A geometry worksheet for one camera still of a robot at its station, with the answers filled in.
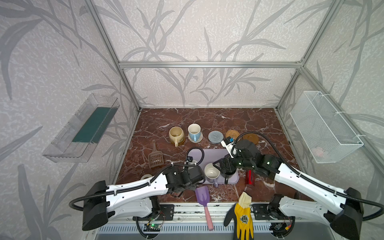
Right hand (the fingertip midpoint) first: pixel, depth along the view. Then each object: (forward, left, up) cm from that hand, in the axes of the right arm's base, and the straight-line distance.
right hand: (219, 156), depth 74 cm
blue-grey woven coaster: (+23, -1, -18) cm, 29 cm away
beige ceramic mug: (+21, +26, -13) cm, 36 cm away
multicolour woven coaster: (+19, +12, -18) cm, 29 cm away
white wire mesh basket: (0, -44, +16) cm, 47 cm away
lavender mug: (-3, +3, -16) cm, 17 cm away
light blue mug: (+25, +14, -13) cm, 31 cm away
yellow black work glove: (-23, -10, -16) cm, 30 cm away
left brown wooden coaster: (+17, +23, -16) cm, 33 cm away
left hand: (-8, +12, -10) cm, 18 cm away
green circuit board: (-28, +33, -19) cm, 47 cm away
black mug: (-6, -5, -9) cm, 12 cm away
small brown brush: (+7, +38, -19) cm, 43 cm away
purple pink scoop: (-13, +8, -17) cm, 23 cm away
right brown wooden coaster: (+21, -25, -15) cm, 36 cm away
